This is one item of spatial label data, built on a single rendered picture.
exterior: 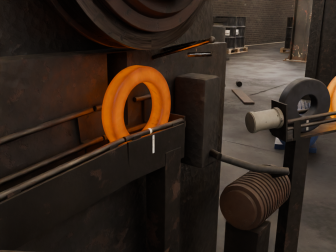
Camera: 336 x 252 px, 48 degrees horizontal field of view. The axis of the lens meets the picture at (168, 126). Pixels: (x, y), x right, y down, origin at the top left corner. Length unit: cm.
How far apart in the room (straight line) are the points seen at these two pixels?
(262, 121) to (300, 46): 859
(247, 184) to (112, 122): 42
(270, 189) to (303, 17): 867
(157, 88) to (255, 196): 38
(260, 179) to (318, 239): 88
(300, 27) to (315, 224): 790
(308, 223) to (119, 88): 144
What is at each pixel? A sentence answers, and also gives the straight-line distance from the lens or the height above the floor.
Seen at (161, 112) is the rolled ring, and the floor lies 74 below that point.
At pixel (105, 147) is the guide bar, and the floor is 71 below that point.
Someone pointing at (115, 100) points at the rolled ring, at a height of 79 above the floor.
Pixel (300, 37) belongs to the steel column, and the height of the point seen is 56.
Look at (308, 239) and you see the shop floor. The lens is 187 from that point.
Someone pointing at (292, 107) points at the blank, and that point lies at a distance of 112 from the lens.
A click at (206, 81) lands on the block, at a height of 79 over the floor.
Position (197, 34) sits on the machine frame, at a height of 89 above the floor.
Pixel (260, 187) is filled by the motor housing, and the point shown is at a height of 52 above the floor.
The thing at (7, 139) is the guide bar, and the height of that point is 74.
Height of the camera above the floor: 94
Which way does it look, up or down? 16 degrees down
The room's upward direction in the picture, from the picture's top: 1 degrees clockwise
